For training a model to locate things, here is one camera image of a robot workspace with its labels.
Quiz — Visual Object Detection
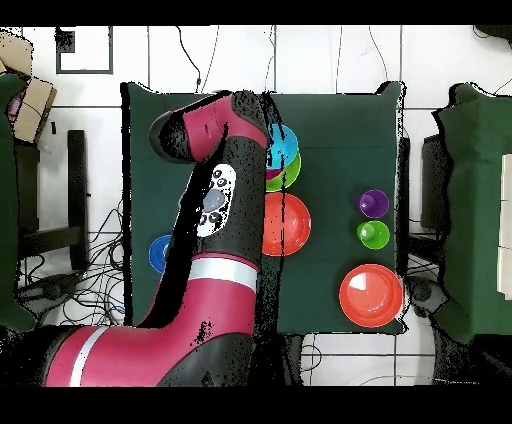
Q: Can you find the large green bowl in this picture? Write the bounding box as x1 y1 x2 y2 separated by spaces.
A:
265 150 302 193

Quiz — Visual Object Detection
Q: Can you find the small pink item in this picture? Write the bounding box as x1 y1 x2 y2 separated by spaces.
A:
7 93 24 120

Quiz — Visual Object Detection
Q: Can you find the black floor cable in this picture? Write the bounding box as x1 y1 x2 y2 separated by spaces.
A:
174 25 202 94

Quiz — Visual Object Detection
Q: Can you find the black box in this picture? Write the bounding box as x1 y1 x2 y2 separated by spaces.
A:
419 133 453 233

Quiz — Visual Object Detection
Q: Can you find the small light blue bowl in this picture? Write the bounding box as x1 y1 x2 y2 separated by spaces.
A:
265 123 300 170

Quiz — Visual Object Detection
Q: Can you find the green cup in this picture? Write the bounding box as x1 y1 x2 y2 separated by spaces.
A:
356 220 391 251

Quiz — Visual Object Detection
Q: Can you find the black chair frame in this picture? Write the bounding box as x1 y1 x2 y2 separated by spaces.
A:
17 129 90 273

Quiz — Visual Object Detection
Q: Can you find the small dark blue bowl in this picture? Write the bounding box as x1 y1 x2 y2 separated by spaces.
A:
148 234 173 276

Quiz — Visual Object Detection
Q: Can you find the dark green side cloth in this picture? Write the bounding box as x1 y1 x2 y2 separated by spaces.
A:
431 82 512 345
0 71 38 333

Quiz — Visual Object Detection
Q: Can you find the large orange bowl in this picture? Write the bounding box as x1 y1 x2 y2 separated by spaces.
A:
261 192 312 258
338 263 404 329

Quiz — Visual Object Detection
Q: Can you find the purple cup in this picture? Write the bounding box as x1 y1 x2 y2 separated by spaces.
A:
356 188 390 220

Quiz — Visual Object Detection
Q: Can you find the brown cardboard box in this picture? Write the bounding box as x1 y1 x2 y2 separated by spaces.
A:
14 76 58 144
0 29 35 76

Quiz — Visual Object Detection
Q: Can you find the dark green table cloth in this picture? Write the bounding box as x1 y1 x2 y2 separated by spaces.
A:
120 81 406 336

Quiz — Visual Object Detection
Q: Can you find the white panel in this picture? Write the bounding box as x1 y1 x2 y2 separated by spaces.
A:
496 153 512 300

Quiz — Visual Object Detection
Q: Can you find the black square floor frame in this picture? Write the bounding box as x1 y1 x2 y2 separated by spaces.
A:
55 25 114 76

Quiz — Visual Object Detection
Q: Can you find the grey stand foot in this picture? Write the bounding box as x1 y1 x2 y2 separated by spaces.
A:
405 275 449 319
15 271 85 317

